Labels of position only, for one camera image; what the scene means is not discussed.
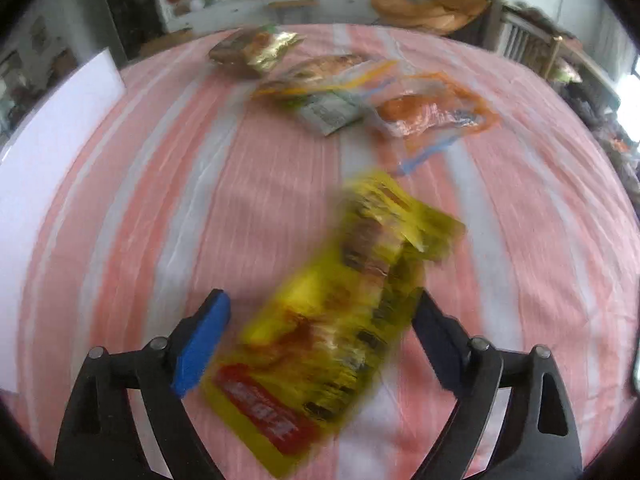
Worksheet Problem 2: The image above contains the framed wall picture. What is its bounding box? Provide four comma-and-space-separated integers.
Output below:
27, 15, 51, 53

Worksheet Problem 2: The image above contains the window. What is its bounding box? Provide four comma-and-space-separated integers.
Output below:
615, 60, 640, 131

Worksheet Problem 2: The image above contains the pile of assorted clutter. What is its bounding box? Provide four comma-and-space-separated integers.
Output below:
560, 75, 640, 186

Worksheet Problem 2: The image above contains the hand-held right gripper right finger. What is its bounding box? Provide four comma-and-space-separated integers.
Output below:
411, 289, 583, 480

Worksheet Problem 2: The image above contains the green-edged clear snack packet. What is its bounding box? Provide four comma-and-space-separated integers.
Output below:
295, 91, 366, 136

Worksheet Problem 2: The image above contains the orange-edged clear chicken leg packet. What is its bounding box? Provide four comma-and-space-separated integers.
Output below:
367, 71, 501, 176

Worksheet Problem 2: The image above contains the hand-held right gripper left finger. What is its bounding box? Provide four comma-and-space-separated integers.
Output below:
54, 289, 232, 480

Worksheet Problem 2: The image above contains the white television cabinet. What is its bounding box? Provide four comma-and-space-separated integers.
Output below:
165, 0, 381, 31

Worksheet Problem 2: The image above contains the long yellow red-label snack packet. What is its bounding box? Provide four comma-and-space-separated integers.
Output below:
202, 170, 467, 478

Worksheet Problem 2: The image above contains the orange striped tablecloth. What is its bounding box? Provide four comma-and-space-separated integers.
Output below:
0, 22, 640, 480

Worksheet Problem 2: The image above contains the clear brown-snack packet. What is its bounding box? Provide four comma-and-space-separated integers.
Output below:
252, 54, 401, 106

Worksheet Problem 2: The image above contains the orange lounge chair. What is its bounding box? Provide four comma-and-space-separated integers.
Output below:
371, 0, 492, 36

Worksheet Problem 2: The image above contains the gold foil snack packet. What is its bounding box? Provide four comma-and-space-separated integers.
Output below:
207, 25, 306, 80

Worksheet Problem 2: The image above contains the white cardboard box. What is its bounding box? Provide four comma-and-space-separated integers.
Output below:
0, 47, 127, 393

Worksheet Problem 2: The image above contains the small wooden bench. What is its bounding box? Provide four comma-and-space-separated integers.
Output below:
267, 0, 318, 25

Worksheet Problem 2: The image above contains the dark display cabinet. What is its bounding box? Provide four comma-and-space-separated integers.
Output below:
97, 0, 166, 61

